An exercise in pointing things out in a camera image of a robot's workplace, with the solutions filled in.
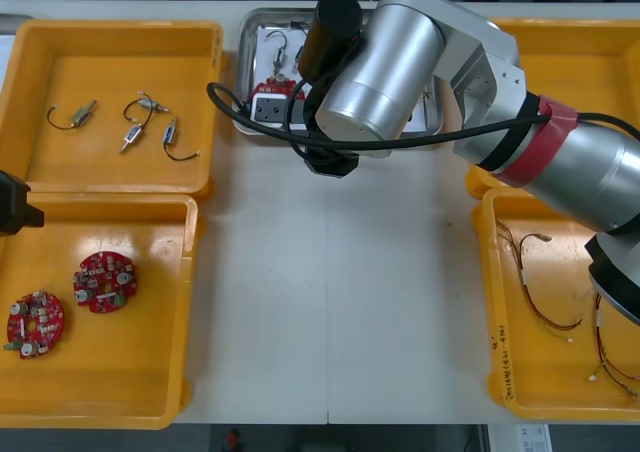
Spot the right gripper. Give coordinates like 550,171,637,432
288,79,321,133

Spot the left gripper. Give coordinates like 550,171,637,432
0,169,46,237

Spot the round red circuit board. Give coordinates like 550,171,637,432
4,290,67,361
250,73,308,104
72,251,139,315

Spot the steel tray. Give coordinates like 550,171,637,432
235,7,446,146

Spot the yellow-orange plastic bin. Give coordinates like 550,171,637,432
471,187,640,421
0,193,202,431
0,19,227,196
464,17,640,199

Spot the metal solenoid with cable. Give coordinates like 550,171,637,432
46,99,99,132
263,29,292,81
123,90,169,124
118,116,147,155
161,116,203,164

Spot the thin red-brown wire harness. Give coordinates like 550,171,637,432
495,219,552,273
518,270,586,344
587,291,640,399

